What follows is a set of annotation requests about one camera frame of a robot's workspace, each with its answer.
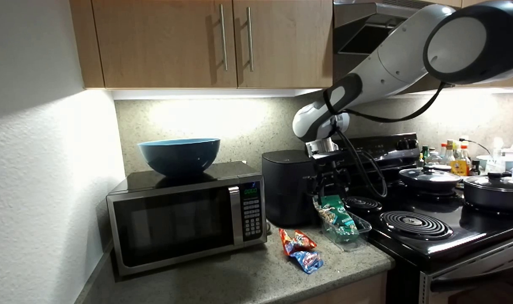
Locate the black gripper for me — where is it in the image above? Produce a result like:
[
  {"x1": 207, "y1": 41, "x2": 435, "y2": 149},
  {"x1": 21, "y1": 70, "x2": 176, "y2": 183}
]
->
[{"x1": 310, "y1": 152, "x2": 349, "y2": 205}]

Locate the blue sachet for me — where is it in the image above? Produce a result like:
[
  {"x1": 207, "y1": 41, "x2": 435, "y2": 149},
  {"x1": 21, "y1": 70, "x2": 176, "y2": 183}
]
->
[{"x1": 288, "y1": 249, "x2": 325, "y2": 277}]

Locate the dark blue bowl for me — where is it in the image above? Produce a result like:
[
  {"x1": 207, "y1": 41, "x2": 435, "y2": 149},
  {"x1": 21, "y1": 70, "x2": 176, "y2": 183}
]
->
[{"x1": 138, "y1": 137, "x2": 222, "y2": 178}]

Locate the green sachet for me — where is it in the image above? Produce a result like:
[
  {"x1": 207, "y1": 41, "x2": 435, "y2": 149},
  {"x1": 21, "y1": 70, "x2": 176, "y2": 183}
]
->
[{"x1": 315, "y1": 193, "x2": 360, "y2": 239}]

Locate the black air fryer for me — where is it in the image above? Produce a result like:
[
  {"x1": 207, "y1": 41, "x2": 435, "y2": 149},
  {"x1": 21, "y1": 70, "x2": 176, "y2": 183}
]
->
[{"x1": 259, "y1": 149, "x2": 320, "y2": 230}]

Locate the colourful snack bag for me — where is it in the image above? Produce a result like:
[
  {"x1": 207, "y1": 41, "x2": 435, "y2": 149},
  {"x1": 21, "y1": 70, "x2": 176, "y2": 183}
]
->
[{"x1": 313, "y1": 210, "x2": 374, "y2": 247}]

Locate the black coil burner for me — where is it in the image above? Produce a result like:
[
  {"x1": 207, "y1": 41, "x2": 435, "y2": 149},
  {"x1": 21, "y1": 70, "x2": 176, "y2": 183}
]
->
[{"x1": 376, "y1": 208, "x2": 453, "y2": 242}]

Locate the black pan with lid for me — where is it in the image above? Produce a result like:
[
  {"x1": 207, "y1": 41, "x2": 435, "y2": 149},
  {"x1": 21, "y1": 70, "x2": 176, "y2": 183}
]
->
[{"x1": 396, "y1": 166, "x2": 463, "y2": 196}]

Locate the green bottle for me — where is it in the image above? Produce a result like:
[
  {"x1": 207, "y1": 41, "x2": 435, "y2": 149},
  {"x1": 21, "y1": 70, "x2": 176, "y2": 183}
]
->
[{"x1": 419, "y1": 146, "x2": 438, "y2": 166}]

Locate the red capped bottle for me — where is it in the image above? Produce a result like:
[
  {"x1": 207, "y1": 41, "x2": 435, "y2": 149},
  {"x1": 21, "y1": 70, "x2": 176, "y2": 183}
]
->
[{"x1": 436, "y1": 139, "x2": 458, "y2": 166}]

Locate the yellow bottle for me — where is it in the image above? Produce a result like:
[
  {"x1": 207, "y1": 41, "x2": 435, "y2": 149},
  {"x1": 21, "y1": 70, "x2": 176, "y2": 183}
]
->
[{"x1": 448, "y1": 144, "x2": 473, "y2": 178}]

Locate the black electric stove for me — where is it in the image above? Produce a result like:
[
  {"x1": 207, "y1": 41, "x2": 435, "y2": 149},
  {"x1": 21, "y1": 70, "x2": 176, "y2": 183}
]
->
[{"x1": 310, "y1": 132, "x2": 513, "y2": 304}]

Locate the under cabinet light strip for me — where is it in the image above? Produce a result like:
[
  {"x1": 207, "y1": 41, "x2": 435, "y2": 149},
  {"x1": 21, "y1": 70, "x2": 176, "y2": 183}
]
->
[{"x1": 104, "y1": 87, "x2": 327, "y2": 103}]

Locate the black steel microwave oven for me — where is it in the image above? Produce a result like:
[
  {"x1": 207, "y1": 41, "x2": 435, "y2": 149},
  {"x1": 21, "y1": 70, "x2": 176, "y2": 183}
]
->
[{"x1": 104, "y1": 161, "x2": 268, "y2": 279}]

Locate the black range hood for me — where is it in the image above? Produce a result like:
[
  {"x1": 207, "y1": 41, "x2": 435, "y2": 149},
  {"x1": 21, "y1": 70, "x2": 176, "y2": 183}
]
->
[{"x1": 330, "y1": 0, "x2": 513, "y2": 95}]

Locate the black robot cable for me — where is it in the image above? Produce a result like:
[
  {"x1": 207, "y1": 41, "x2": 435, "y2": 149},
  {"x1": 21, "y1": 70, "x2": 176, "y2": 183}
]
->
[{"x1": 322, "y1": 81, "x2": 446, "y2": 200}]

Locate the steel cabinet door handle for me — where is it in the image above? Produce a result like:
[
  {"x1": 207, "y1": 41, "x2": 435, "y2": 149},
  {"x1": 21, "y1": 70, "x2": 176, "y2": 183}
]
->
[
  {"x1": 217, "y1": 4, "x2": 230, "y2": 73},
  {"x1": 242, "y1": 4, "x2": 256, "y2": 73}
]

